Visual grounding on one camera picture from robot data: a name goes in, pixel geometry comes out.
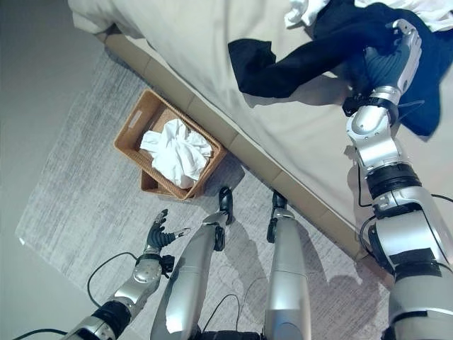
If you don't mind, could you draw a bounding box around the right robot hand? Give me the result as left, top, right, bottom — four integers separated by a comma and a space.
363, 19, 423, 95

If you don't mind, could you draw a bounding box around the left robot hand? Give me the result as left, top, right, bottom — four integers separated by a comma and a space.
146, 208, 191, 256

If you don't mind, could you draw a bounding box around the dark navy garment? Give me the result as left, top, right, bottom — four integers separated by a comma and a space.
228, 2, 453, 137

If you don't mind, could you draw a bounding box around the white clothes pile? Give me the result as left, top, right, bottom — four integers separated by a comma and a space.
284, 0, 453, 33

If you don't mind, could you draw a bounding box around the grey patterned rug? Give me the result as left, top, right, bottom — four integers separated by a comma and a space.
14, 45, 394, 340

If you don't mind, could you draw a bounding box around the left silver robot leg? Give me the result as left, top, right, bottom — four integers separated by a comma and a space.
150, 186, 234, 340

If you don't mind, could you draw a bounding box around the silver robot leg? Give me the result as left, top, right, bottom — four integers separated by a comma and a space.
150, 186, 234, 340
263, 191, 313, 340

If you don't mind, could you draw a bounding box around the white garment in basket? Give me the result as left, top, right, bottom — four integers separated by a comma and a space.
139, 118, 215, 188

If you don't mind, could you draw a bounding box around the woven wicker basket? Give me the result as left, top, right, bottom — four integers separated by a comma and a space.
113, 89, 227, 201

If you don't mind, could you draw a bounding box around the bed with beige sheet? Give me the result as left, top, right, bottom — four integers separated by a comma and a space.
67, 0, 453, 262

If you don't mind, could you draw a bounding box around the right silver robot leg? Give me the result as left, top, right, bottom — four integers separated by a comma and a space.
263, 191, 313, 340

